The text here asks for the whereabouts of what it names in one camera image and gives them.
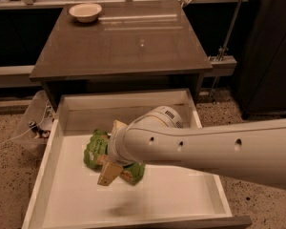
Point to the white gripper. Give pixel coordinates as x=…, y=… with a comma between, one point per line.
x=114, y=148

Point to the green rice chip bag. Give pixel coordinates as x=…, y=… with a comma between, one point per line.
x=96, y=153

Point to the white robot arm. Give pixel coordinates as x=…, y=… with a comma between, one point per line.
x=253, y=151

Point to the open white drawer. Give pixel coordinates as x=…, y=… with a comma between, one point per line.
x=66, y=194

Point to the grey counter cabinet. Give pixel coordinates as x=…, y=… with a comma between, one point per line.
x=128, y=41

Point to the clear plastic bin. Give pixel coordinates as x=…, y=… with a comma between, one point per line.
x=33, y=129

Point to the white bowl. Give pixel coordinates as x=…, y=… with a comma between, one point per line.
x=85, y=13

